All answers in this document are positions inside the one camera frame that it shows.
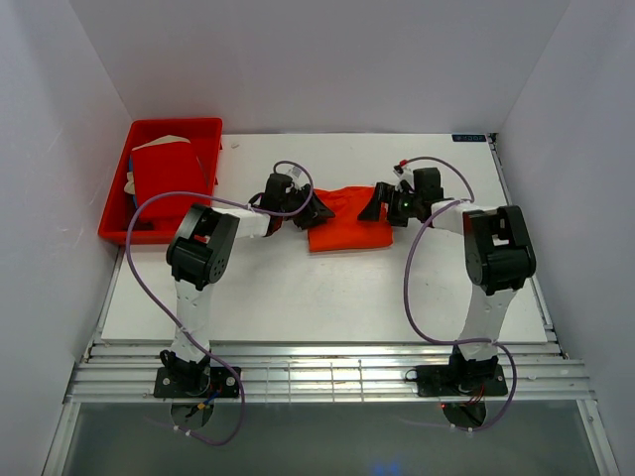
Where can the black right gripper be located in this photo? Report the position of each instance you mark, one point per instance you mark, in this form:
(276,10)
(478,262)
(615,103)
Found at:
(384,193)

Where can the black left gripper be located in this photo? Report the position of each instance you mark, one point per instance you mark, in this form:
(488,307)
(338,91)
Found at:
(315,211)

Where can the orange t-shirt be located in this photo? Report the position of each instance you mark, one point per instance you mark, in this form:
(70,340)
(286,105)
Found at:
(345,232)

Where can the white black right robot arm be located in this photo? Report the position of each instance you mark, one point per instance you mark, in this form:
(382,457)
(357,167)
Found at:
(499,259)

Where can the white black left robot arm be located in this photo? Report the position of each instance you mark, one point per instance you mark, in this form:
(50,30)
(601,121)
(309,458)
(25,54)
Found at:
(198,257)

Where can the dark logo sticker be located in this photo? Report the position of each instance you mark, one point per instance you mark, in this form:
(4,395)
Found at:
(469,138)

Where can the red plastic bin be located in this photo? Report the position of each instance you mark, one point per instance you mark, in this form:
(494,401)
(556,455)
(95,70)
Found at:
(205,135)

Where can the red folded t-shirt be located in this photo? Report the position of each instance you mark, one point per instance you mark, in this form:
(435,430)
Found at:
(161,169)

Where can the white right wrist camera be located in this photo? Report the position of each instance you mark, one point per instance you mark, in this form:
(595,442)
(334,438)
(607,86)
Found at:
(405,178)

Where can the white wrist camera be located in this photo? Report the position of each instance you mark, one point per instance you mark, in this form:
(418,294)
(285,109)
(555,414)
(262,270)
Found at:
(295,172)
(405,178)

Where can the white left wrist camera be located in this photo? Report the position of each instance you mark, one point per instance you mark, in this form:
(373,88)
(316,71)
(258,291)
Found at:
(295,172)

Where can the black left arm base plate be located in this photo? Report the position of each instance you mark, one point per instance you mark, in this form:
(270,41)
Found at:
(205,383)

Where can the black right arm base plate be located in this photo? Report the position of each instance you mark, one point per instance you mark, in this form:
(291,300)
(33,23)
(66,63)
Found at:
(444,381)

